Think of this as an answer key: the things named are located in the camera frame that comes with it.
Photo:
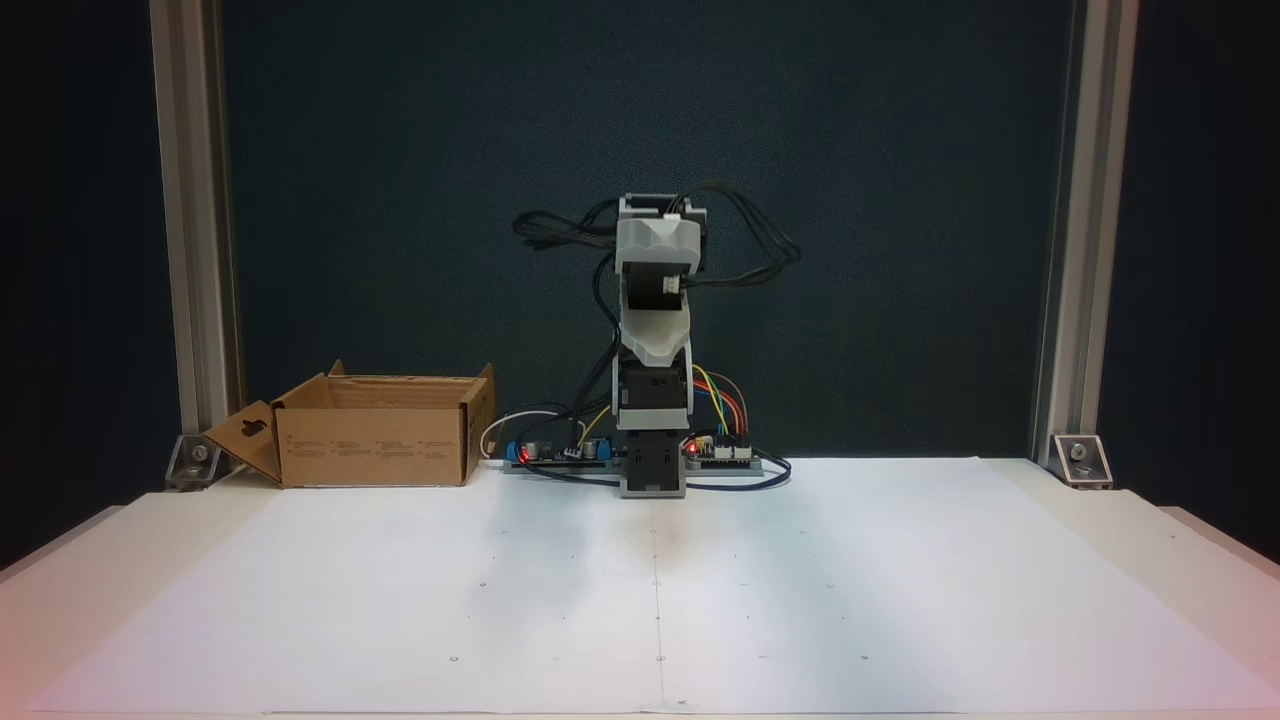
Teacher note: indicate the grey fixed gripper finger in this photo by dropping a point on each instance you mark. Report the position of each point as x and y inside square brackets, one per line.
[655, 330]

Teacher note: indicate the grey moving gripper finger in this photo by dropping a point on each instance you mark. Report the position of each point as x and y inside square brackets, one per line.
[655, 245]

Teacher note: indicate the blue circuit board with capacitors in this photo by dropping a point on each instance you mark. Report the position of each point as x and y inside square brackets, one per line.
[545, 455]

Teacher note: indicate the open cardboard box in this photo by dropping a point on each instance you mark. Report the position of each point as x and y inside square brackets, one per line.
[370, 445]

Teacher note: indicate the aluminium frame post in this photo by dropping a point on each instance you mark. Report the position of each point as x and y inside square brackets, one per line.
[195, 220]
[1085, 220]

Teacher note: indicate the metal corner bracket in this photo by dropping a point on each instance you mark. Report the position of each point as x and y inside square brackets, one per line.
[195, 462]
[1080, 460]

